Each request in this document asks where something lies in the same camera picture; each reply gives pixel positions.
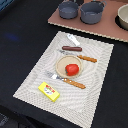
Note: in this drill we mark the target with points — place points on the wooden handled knife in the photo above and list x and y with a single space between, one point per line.
80 56

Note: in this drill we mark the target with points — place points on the beige woven placemat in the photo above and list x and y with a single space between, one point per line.
74 104

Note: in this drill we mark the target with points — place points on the yellow butter box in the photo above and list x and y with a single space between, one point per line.
50 92

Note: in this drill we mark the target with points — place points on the beige bowl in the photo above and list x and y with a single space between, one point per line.
123 16

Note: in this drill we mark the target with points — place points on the grey frying pan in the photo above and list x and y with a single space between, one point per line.
68 10

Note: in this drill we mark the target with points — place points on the red toy tomato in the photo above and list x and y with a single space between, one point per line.
72 69

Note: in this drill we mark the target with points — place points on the grey cooking pot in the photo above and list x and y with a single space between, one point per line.
91 12

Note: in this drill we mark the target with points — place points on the tan wooden plate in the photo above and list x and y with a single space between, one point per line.
64 61

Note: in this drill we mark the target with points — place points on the brown toy sausage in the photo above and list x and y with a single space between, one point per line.
72 48

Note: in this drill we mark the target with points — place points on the wooden handled fork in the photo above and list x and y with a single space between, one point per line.
66 80

